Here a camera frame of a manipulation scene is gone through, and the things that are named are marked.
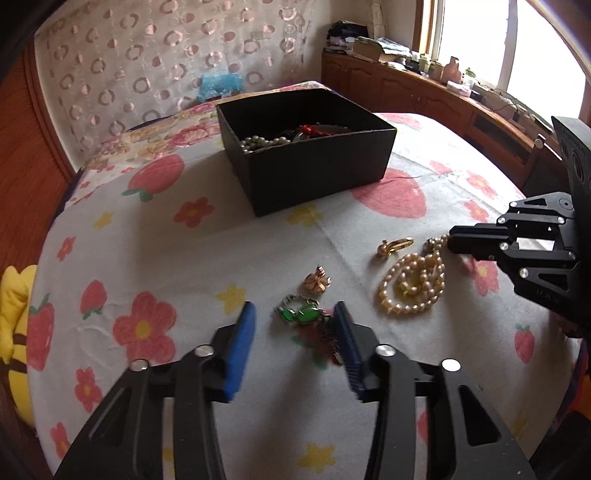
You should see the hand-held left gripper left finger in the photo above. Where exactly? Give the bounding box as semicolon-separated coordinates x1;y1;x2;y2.
54;301;257;480

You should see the green stone bracelet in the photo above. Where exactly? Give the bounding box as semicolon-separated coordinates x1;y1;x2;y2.
277;294;321;326

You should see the wooden cabinet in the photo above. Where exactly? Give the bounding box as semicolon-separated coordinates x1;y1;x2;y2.
321;48;573;195

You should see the stack of cardboard boxes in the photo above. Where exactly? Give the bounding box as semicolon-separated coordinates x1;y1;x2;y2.
353;36;411;63

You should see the floral blanket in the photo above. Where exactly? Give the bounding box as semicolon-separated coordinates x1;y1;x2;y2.
76;80;333;171

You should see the blue plastic bag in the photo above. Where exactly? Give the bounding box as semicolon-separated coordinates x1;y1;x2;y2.
198;71;245;103

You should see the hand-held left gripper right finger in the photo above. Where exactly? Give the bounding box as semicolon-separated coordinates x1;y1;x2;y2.
333;301;539;480

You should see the gold earring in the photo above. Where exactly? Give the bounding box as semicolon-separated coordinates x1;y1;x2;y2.
378;237;414;261

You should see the grey pearl necklace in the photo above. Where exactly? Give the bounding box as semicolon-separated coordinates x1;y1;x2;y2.
240;133;294;153

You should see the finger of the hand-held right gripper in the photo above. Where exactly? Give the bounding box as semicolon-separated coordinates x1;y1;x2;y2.
449;240;591;324
449;191;576;243

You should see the black cardboard box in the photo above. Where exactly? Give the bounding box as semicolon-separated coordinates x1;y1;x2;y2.
216;88;398;217

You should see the tied patterned window curtain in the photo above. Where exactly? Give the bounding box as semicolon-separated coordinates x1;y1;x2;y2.
367;0;389;40

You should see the dark chain pendant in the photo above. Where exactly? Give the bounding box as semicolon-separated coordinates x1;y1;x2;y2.
318;309;345;365

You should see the cream pearl necklace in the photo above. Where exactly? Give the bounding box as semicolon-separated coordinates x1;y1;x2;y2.
379;234;455;318

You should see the window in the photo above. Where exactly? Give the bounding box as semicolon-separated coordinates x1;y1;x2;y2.
413;0;591;116

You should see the yellow plush toy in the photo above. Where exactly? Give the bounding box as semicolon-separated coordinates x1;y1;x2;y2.
0;264;40;428

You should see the brown wooden wardrobe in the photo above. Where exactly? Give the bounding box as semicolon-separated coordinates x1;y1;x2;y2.
0;46;79;278

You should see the circle pattern curtain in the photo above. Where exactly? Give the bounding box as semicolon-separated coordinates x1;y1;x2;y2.
34;0;310;160

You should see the rose gold brooch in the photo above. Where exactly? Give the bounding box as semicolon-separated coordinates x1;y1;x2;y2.
303;265;334;294

